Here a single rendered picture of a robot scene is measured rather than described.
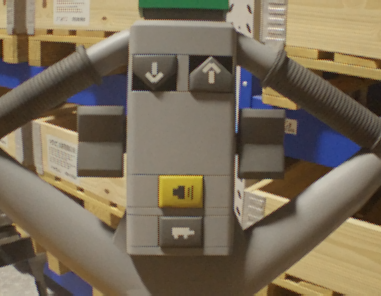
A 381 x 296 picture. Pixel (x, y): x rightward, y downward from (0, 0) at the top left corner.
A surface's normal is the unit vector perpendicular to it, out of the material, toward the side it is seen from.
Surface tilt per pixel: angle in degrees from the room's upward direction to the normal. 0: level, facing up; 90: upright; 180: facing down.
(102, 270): 79
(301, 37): 90
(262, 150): 57
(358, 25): 90
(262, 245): 68
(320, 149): 90
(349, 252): 90
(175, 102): 74
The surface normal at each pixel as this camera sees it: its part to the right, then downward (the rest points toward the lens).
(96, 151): 0.06, -0.27
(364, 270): -0.64, 0.21
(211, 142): 0.06, 0.02
